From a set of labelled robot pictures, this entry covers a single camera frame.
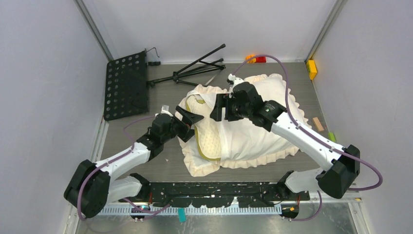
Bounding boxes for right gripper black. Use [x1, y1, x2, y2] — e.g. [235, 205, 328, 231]
[210, 93, 251, 121]

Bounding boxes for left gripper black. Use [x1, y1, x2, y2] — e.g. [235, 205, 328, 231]
[161, 106, 203, 144]

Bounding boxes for cream yellow pillow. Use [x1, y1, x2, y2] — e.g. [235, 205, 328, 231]
[185, 95, 222, 161]

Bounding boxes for cream ruffled pillowcase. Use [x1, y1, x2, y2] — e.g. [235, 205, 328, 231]
[179, 85, 299, 177]

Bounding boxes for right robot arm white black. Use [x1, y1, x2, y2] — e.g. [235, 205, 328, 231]
[210, 82, 360, 200]

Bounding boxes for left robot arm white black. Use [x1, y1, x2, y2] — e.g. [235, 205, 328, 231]
[64, 106, 204, 221]

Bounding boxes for black folding stand legs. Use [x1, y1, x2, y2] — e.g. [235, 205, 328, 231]
[146, 43, 226, 88]

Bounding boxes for orange toy block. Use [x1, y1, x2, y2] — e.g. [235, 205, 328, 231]
[245, 54, 256, 63]

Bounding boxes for red toy block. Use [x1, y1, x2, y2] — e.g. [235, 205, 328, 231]
[256, 57, 266, 63]

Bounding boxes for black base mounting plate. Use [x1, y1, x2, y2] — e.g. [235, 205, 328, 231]
[127, 182, 310, 208]

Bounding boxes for black perforated music stand tray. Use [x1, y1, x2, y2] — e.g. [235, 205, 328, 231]
[103, 50, 149, 121]

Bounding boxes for teal tape piece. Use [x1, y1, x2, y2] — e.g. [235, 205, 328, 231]
[178, 208, 187, 223]

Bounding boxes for wooden block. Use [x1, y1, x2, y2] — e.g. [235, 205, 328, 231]
[312, 117, 324, 132]

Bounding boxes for yellow toy block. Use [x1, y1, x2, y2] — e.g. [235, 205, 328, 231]
[306, 59, 318, 80]

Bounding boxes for green toy block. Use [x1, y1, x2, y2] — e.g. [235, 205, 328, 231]
[328, 132, 336, 142]

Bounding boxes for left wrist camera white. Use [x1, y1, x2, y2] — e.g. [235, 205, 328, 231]
[155, 105, 174, 117]

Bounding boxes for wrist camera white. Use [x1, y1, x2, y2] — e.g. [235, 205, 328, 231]
[226, 74, 244, 88]
[155, 105, 174, 117]

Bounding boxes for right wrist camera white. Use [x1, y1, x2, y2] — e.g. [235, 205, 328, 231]
[226, 74, 244, 88]

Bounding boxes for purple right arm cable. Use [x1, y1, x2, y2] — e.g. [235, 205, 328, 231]
[232, 54, 384, 223]

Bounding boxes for aluminium frame rail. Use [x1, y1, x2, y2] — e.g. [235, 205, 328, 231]
[68, 180, 362, 216]

